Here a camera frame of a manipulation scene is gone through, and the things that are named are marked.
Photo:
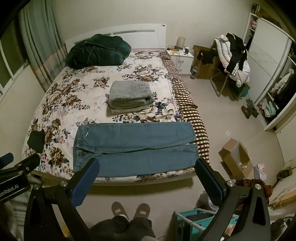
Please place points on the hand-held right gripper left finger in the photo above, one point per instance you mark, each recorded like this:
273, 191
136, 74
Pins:
86, 183

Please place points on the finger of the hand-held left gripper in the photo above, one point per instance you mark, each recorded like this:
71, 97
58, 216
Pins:
7, 158
26, 163

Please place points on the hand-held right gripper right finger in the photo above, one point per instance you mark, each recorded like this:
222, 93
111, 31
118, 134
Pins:
208, 183

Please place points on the blue denim pants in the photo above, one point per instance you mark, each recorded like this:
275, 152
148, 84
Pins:
138, 139

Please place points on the white round bucket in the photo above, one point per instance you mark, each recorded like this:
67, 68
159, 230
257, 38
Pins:
204, 199

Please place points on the small black cloth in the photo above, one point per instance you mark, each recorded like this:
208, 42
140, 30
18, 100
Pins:
36, 141

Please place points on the open cardboard box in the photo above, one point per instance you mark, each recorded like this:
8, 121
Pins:
233, 160

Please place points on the reddish brown cloth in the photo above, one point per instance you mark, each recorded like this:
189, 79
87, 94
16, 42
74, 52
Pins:
247, 183

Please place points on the teal laundry basket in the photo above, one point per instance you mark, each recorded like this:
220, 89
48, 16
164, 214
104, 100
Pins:
192, 222

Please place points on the grey slipper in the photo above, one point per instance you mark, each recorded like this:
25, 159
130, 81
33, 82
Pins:
119, 210
142, 210

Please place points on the pastel printed bag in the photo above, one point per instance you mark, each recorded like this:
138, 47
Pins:
259, 171

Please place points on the person's legs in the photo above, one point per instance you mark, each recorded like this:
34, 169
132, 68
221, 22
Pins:
124, 229

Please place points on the folded beige blanket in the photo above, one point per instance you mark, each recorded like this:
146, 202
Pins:
129, 110

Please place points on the dark floor object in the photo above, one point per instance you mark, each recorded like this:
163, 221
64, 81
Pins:
249, 109

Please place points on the floral printed bed blanket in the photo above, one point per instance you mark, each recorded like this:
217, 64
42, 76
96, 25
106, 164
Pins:
76, 92

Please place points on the brown checkered blanket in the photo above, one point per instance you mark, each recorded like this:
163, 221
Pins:
185, 97

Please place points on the window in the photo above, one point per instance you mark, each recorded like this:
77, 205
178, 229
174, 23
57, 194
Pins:
11, 60

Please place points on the green box under chair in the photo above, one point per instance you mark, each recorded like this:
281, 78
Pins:
245, 90

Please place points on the folded grey fleece blanket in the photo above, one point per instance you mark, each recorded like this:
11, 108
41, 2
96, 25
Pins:
129, 92

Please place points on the plastic bottle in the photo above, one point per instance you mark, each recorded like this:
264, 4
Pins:
193, 72

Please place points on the wooden cabinet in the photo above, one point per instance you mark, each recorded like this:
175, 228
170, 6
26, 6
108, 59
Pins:
205, 69

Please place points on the white nightstand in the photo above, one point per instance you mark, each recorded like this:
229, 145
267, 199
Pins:
183, 62

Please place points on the black garment on box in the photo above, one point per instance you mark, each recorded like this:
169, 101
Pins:
208, 56

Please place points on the green curtain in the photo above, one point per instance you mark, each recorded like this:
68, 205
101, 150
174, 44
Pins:
41, 34

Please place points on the dark green garment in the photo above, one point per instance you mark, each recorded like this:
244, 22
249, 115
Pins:
97, 51

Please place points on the pile of hanging clothes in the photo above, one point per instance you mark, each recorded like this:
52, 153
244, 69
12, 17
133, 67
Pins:
223, 51

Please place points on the dark cup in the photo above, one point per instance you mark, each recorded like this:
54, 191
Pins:
187, 51

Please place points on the black clothing on chair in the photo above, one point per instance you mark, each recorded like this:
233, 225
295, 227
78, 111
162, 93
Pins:
235, 46

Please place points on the white wardrobe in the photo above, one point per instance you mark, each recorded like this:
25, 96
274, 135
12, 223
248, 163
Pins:
266, 53

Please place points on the small table lamp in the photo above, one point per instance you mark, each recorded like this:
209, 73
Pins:
180, 42

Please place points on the white bed headboard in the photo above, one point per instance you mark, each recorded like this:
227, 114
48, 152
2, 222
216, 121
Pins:
143, 37

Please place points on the metal frame chair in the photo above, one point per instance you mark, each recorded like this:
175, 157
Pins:
217, 81

